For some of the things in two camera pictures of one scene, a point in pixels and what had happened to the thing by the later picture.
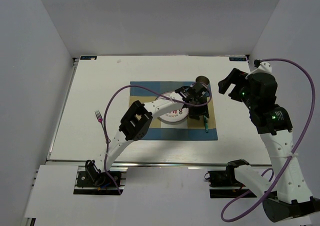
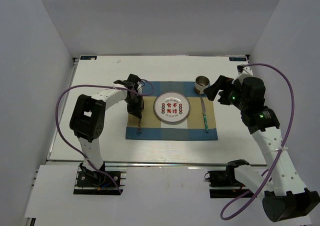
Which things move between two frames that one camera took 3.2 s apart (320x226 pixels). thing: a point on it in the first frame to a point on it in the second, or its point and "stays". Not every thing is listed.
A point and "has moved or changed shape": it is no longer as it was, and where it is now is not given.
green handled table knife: (206, 120) stays
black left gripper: (202, 110) to (136, 111)
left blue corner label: (88, 58) stays
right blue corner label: (238, 59) stays
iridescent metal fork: (99, 117) has moved or changed shape
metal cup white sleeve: (203, 80) stays
